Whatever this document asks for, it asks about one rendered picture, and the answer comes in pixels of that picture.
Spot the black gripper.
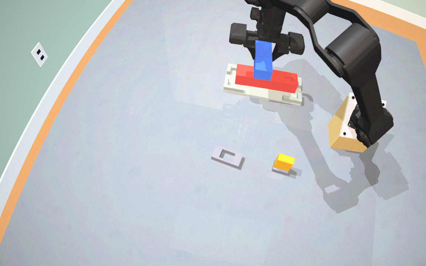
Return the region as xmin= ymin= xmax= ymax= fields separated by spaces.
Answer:
xmin=229 ymin=15 xmax=305 ymax=61

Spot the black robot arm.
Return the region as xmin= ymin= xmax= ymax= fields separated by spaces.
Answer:
xmin=244 ymin=0 xmax=394 ymax=148

